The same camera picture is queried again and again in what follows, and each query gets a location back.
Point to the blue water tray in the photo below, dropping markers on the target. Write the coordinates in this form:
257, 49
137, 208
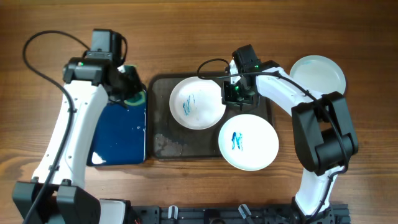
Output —
120, 135

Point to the dark brown serving tray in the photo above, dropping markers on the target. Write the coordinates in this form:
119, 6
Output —
168, 140

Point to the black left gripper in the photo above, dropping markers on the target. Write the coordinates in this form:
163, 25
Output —
135, 88

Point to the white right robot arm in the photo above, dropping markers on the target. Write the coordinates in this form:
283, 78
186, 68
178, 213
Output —
324, 135

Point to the pale green plate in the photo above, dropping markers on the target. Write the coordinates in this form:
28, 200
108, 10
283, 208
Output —
319, 73

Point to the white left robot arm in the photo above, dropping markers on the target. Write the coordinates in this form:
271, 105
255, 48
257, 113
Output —
56, 192

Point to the white plate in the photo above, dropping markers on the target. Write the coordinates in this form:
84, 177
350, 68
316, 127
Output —
196, 103
248, 142

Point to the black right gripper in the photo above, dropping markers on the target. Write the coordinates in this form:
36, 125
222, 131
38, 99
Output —
237, 101

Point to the green yellow sponge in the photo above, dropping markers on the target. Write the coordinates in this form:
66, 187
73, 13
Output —
140, 97

